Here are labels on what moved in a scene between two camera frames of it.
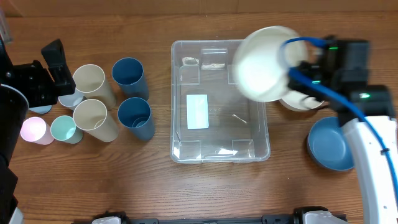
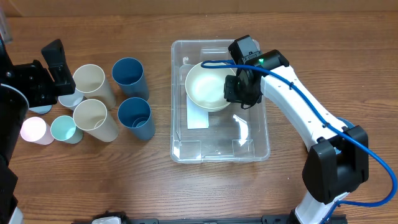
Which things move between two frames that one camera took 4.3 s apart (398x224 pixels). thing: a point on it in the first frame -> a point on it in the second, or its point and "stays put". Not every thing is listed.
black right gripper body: (323, 76) -> (240, 90)
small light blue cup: (41, 109) stays put
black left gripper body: (32, 79) stays put
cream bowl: (257, 70) -> (205, 86)
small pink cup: (37, 130) stays put
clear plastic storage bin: (212, 121) stays put
